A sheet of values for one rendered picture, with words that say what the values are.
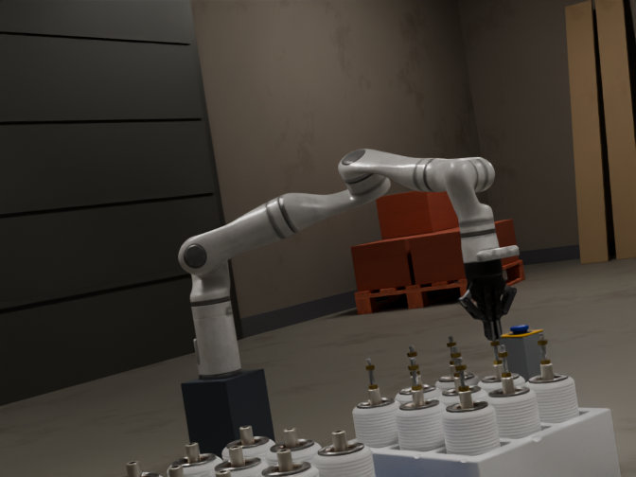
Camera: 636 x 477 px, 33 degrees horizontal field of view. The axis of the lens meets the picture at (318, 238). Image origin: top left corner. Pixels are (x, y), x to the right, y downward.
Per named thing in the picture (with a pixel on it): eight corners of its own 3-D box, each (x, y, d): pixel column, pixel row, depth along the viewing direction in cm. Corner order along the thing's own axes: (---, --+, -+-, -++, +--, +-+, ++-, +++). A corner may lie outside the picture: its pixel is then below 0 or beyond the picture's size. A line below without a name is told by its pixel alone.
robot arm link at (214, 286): (187, 237, 254) (199, 309, 254) (174, 238, 245) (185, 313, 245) (225, 231, 252) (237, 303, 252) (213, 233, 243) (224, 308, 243)
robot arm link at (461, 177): (473, 236, 208) (503, 230, 213) (461, 158, 208) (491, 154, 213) (447, 239, 213) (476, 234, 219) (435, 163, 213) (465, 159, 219)
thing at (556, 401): (544, 467, 212) (530, 376, 212) (592, 465, 208) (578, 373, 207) (531, 480, 203) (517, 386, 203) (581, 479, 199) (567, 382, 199)
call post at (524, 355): (519, 479, 232) (497, 337, 232) (538, 470, 237) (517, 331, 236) (545, 482, 227) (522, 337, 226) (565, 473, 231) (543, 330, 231)
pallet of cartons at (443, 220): (430, 289, 812) (415, 192, 811) (556, 276, 751) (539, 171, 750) (328, 317, 706) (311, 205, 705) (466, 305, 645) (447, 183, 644)
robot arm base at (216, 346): (194, 380, 248) (183, 308, 248) (220, 372, 255) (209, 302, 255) (223, 379, 242) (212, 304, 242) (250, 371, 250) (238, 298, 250)
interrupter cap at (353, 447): (308, 456, 171) (308, 452, 171) (342, 445, 176) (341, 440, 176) (341, 459, 166) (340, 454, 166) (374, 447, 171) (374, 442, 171)
